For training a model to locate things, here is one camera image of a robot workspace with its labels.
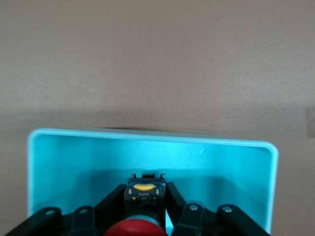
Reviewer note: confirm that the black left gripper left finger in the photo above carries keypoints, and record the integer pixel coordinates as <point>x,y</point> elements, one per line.
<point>73,223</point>

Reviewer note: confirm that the blue plastic bin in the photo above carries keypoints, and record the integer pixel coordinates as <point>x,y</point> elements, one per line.
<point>73,157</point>

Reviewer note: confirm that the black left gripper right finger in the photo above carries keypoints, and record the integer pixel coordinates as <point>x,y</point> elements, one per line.
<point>209,221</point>

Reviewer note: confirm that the red push button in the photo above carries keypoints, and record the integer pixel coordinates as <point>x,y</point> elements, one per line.
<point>142,194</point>

